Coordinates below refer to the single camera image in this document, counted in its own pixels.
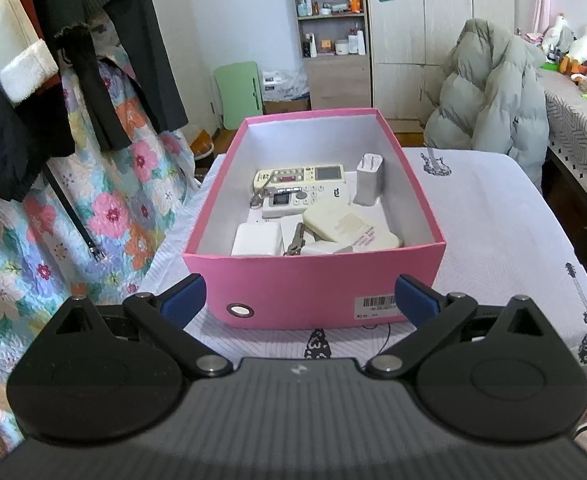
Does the small white charger cube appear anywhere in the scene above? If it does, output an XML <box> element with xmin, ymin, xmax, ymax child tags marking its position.
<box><xmin>300</xmin><ymin>240</ymin><xmax>353</xmax><ymax>256</ymax></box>

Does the white 90W charger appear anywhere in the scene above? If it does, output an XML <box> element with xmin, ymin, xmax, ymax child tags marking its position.
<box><xmin>353</xmin><ymin>153</ymin><xmax>385</xmax><ymax>207</ymax></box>

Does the wooden shelf cabinet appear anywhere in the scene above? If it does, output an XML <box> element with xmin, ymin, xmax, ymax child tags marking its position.
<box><xmin>295</xmin><ymin>0</ymin><xmax>373</xmax><ymax>110</ymax></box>

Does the white flat adapter with prongs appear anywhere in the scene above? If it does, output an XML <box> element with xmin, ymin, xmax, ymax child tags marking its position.
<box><xmin>247</xmin><ymin>214</ymin><xmax>302</xmax><ymax>255</ymax></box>

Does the patterned bed cover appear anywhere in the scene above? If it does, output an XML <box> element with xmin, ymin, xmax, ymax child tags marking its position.
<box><xmin>539</xmin><ymin>70</ymin><xmax>587</xmax><ymax>195</ymax></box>

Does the grey puffer jacket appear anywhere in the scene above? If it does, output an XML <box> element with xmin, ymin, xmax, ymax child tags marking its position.
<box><xmin>425</xmin><ymin>18</ymin><xmax>549</xmax><ymax>186</ymax></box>

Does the beige remote with display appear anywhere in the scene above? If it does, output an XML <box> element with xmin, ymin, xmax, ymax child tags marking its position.
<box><xmin>252</xmin><ymin>165</ymin><xmax>345</xmax><ymax>191</ymax></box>

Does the white patterned tablecloth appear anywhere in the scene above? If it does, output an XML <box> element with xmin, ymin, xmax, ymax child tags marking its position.
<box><xmin>137</xmin><ymin>146</ymin><xmax>587</xmax><ymax>376</ymax></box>

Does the white wardrobe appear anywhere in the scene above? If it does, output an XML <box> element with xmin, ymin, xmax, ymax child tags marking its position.
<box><xmin>368</xmin><ymin>0</ymin><xmax>515</xmax><ymax>131</ymax></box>

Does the green folding table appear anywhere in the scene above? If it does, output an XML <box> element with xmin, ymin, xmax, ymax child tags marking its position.
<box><xmin>213</xmin><ymin>62</ymin><xmax>263</xmax><ymax>130</ymax></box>

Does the white TCL remote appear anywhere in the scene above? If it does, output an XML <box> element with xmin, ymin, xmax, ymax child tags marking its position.
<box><xmin>262</xmin><ymin>182</ymin><xmax>351</xmax><ymax>220</ymax></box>

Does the cream remote control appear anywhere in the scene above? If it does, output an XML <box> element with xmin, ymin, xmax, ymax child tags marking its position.
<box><xmin>302</xmin><ymin>198</ymin><xmax>404</xmax><ymax>252</ymax></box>

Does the white square power adapter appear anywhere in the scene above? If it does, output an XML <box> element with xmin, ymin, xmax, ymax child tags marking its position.
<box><xmin>231</xmin><ymin>222</ymin><xmax>284</xmax><ymax>257</ymax></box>

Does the pink storage box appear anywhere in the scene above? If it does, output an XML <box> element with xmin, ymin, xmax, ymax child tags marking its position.
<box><xmin>183</xmin><ymin>108</ymin><xmax>446</xmax><ymax>330</ymax></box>

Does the floral quilt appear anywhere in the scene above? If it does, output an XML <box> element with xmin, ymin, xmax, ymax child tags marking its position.
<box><xmin>0</xmin><ymin>47</ymin><xmax>198</xmax><ymax>458</ymax></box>

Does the cardboard box on floor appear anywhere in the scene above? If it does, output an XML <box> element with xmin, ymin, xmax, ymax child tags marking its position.
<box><xmin>264</xmin><ymin>98</ymin><xmax>311</xmax><ymax>115</ymax></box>

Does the silver key bunch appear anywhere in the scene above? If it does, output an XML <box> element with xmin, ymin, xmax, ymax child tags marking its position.
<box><xmin>284</xmin><ymin>222</ymin><xmax>305</xmax><ymax>256</ymax></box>

